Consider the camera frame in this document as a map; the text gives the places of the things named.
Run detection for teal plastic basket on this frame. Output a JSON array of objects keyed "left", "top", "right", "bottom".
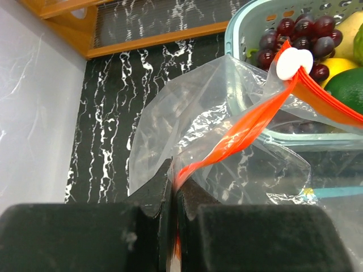
[{"left": 225, "top": 1, "right": 362, "bottom": 152}]

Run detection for yellow lemon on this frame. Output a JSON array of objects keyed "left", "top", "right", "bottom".
[{"left": 321, "top": 11, "right": 362, "bottom": 88}]

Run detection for clear zip top bag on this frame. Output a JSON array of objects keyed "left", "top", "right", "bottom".
[{"left": 129, "top": 42, "right": 362, "bottom": 271}]

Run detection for dark red grapes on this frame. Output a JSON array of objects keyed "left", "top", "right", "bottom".
[{"left": 252, "top": 13, "right": 343, "bottom": 84}]

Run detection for wooden rack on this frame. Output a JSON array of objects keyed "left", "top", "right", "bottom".
[{"left": 21, "top": 1, "right": 245, "bottom": 59}]

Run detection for green avocado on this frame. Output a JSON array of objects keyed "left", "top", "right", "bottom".
[{"left": 324, "top": 67, "right": 362, "bottom": 114}]

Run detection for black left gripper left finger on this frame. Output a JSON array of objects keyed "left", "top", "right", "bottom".
[{"left": 1, "top": 161, "right": 174, "bottom": 271}]

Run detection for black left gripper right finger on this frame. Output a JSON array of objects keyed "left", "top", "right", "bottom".
[{"left": 176, "top": 181, "right": 353, "bottom": 271}]

